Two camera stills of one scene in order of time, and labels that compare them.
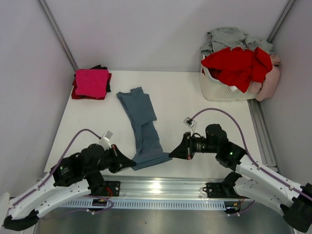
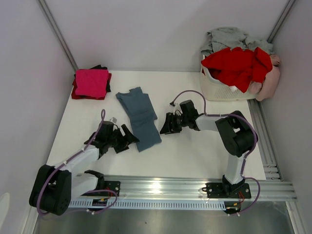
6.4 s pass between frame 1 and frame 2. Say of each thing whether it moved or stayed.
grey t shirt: stayed
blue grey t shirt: moved
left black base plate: stayed
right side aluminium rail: stayed
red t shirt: stayed
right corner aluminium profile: stayed
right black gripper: moved
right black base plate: stayed
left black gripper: moved
